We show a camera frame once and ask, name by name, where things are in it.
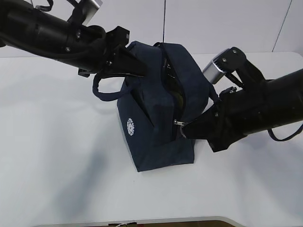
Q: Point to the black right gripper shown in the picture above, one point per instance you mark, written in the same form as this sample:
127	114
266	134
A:
239	114

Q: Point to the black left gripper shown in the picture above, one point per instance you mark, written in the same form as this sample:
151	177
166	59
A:
97	50

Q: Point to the navy blue lunch bag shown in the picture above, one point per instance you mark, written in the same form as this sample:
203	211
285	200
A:
146	108

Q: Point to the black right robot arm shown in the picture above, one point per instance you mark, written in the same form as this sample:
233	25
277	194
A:
272	103

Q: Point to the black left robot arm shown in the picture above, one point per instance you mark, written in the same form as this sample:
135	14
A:
33	29

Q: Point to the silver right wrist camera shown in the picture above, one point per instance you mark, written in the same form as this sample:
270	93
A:
234	65

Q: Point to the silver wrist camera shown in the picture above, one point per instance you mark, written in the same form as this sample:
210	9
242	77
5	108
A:
84	10
234	65

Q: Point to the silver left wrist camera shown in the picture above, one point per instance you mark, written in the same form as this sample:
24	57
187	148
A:
84	10

